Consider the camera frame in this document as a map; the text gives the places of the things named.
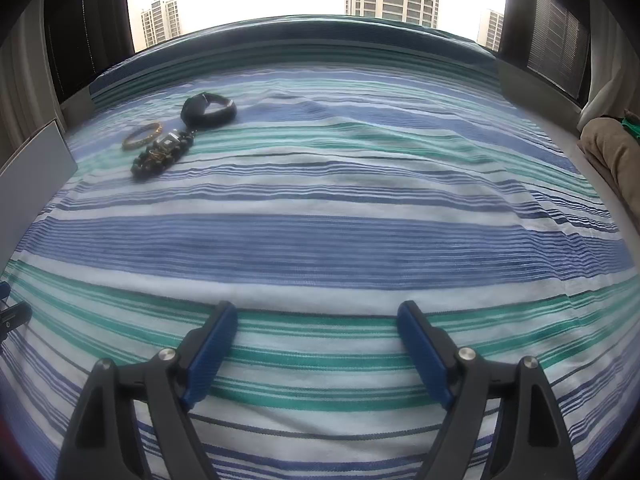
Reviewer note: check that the pale tower building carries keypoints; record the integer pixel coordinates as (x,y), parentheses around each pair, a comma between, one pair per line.
(160,22)

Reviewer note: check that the white curtain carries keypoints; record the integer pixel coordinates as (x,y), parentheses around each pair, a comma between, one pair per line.
(612,35)

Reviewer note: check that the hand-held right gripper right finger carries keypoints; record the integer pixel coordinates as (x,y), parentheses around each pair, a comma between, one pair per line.
(425,355)

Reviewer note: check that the green cloth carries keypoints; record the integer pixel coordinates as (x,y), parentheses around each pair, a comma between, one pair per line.
(632,127)

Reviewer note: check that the striped blue green bed sheet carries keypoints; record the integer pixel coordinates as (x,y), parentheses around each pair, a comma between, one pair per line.
(325,210)

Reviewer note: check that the narrow beige tower building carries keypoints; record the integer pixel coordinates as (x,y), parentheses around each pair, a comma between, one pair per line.
(491,30)

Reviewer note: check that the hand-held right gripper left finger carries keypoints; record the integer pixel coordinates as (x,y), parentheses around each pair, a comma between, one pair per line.
(210,355)

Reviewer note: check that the beige pillow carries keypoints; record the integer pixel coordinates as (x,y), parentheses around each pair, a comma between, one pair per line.
(612,160)

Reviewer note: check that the dark window panel with blind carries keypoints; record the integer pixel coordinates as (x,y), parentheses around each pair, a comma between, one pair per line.
(550,30)

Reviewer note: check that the black wristband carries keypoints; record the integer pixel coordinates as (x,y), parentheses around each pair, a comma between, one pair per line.
(195,110)

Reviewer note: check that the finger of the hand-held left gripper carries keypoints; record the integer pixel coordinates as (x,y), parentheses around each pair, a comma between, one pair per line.
(4,291)
(15,316)

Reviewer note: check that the gold bangle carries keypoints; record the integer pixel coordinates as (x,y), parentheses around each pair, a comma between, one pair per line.
(131,141)

